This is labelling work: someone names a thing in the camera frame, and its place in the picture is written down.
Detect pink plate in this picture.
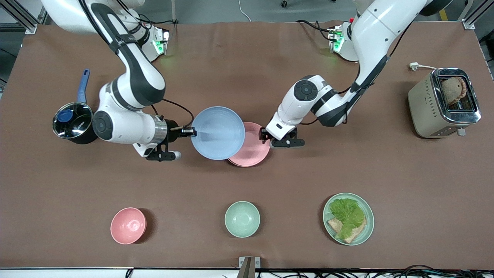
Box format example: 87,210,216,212
227,122,271,168

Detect blue plate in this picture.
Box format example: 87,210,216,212
191,106,246,161

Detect brown table cover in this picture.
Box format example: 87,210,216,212
0,21,494,270

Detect green bowl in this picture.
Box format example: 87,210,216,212
225,201,261,238

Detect grey base connector box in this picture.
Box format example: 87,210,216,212
152,27,170,55
328,25,346,53

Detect glass lid with blue knob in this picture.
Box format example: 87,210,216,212
52,102,94,139

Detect pink bowl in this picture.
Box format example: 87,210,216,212
110,207,147,245

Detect green lettuce leaf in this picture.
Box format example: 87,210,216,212
329,198,366,240

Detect brown bread slice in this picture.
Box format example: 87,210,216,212
327,217,367,244

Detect green plate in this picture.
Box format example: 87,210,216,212
323,192,375,246

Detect beige chrome toaster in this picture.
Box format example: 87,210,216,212
408,68,482,139

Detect brown toast slice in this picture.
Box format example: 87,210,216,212
441,77,468,107

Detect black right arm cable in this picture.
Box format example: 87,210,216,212
151,98,194,129

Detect dark saucepan with blue handle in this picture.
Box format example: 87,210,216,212
52,69,99,145

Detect black base cable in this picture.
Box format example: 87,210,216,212
296,19,335,41
139,15,178,26

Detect white floor cable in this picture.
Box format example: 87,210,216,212
238,0,252,22

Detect metal table edge bracket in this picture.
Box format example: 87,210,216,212
239,256,261,278

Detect white toaster plug cable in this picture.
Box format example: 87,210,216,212
409,62,437,72

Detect aluminium frame profile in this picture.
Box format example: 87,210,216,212
459,0,494,31
0,0,49,35

